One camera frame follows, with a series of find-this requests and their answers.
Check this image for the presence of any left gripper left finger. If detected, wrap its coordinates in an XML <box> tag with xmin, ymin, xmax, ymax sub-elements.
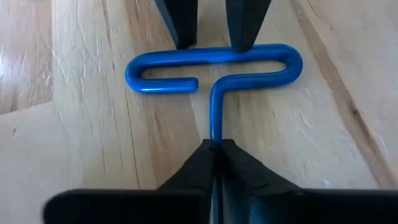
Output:
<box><xmin>42</xmin><ymin>138</ymin><xmax>219</xmax><ymax>224</ymax></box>

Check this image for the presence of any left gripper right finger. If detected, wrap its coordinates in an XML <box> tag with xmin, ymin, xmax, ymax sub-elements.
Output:
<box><xmin>220</xmin><ymin>138</ymin><xmax>398</xmax><ymax>224</ymax></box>

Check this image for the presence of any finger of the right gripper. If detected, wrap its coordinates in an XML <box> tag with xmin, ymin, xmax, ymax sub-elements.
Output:
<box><xmin>225</xmin><ymin>0</ymin><xmax>272</xmax><ymax>54</ymax></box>
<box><xmin>154</xmin><ymin>0</ymin><xmax>199</xmax><ymax>50</ymax></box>

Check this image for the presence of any blue T-handle hex key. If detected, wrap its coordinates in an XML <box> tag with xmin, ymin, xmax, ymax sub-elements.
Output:
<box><xmin>124</xmin><ymin>43</ymin><xmax>304</xmax><ymax>224</ymax></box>

